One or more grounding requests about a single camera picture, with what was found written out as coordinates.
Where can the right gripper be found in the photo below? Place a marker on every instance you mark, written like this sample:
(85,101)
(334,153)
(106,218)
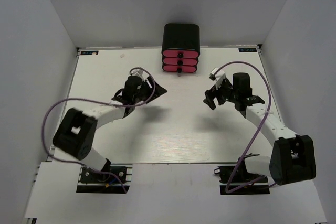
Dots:
(211,94)

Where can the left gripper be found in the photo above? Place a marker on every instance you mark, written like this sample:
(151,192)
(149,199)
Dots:
(158,92)

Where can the pink top drawer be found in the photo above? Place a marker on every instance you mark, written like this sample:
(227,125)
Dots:
(174,53)

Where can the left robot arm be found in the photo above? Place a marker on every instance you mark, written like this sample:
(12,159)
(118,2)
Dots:
(76,132)

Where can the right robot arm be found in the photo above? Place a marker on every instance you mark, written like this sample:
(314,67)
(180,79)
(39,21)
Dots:
(292,159)

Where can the right blue table label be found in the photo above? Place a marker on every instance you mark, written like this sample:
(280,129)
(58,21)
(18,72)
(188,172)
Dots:
(247,50)

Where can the blue table label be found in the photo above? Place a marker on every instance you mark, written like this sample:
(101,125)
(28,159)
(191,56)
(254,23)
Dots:
(89,52)
(247,50)

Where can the black drawer cabinet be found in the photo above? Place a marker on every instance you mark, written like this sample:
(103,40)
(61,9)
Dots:
(181,36)

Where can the left blue table label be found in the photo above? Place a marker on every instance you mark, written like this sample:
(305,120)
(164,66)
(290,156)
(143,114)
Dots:
(89,52)

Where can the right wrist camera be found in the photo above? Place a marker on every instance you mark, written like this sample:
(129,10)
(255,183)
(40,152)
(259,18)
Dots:
(218,76)

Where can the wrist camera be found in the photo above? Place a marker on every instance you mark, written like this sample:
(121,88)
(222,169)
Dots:
(138,72)
(218,76)

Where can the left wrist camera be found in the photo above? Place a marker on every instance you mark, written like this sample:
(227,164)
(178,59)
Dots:
(138,72)

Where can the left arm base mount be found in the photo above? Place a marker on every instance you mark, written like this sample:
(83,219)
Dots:
(94,183)

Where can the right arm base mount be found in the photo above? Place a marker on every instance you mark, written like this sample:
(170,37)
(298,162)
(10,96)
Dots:
(251,178)

